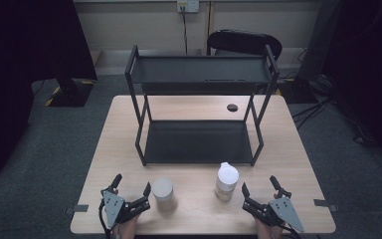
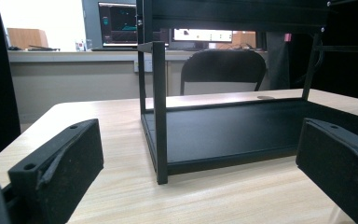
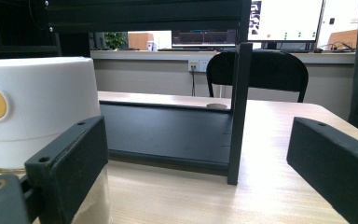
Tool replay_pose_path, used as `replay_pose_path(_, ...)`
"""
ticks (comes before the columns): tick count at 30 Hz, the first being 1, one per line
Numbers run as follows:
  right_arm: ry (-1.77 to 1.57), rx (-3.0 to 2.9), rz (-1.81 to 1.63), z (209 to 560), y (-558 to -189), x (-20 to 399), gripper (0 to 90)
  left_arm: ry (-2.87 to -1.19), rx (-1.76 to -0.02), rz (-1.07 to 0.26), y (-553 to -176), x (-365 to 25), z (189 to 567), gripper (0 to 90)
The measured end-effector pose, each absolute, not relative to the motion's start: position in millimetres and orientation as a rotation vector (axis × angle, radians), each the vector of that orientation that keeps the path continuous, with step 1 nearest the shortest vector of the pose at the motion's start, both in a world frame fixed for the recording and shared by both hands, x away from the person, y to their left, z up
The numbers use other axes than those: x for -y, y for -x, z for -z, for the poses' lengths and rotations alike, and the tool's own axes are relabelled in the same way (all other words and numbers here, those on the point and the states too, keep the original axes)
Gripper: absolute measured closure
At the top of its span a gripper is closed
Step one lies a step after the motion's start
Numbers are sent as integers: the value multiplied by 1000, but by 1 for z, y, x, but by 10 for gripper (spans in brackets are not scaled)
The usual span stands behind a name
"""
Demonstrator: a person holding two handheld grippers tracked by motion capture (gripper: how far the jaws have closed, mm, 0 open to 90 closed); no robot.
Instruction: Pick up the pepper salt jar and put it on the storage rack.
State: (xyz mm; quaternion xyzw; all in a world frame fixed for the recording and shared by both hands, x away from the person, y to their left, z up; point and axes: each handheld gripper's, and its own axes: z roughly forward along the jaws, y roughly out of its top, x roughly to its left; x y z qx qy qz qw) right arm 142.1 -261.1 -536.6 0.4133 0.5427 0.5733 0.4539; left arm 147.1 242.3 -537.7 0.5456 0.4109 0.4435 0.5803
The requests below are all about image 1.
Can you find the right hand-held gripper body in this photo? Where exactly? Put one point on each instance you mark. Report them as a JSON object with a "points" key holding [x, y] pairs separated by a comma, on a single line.
{"points": [[278, 210]]}

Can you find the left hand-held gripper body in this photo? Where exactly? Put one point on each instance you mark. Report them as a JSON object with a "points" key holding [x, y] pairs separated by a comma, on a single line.
{"points": [[114, 207]]}

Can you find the glass jar spouted white lid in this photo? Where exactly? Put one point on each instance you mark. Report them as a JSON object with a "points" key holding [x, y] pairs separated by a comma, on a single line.
{"points": [[227, 181]]}

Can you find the black metal two-tier shelf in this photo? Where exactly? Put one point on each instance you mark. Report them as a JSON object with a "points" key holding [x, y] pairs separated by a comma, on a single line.
{"points": [[197, 141]]}

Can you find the person's right hand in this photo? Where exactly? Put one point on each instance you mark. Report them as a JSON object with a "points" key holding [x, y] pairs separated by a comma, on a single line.
{"points": [[266, 231]]}

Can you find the person's left hand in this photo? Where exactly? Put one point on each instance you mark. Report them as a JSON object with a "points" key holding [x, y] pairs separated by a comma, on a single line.
{"points": [[126, 229]]}

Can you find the black round table grommet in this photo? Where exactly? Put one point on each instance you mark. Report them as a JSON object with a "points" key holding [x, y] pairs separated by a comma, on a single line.
{"points": [[232, 107]]}

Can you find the black stand base yellow tape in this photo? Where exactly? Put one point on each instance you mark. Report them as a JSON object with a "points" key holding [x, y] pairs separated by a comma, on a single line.
{"points": [[71, 94]]}

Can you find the black chair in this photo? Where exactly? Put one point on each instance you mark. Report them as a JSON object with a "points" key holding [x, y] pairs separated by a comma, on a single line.
{"points": [[242, 41]]}

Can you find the black curtain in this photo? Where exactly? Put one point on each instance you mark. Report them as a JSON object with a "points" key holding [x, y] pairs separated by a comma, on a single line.
{"points": [[20, 66]]}

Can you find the grey upright panel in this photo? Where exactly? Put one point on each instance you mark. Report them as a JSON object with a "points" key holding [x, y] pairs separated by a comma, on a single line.
{"points": [[318, 40]]}

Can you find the dark curtain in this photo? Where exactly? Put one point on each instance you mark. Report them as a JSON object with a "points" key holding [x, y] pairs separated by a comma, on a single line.
{"points": [[371, 66]]}

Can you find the grey table bracket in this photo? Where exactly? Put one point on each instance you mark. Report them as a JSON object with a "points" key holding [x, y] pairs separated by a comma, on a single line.
{"points": [[79, 208], [323, 203]]}

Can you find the white wall socket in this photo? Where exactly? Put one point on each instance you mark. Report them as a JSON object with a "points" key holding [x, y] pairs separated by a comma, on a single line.
{"points": [[188, 5]]}

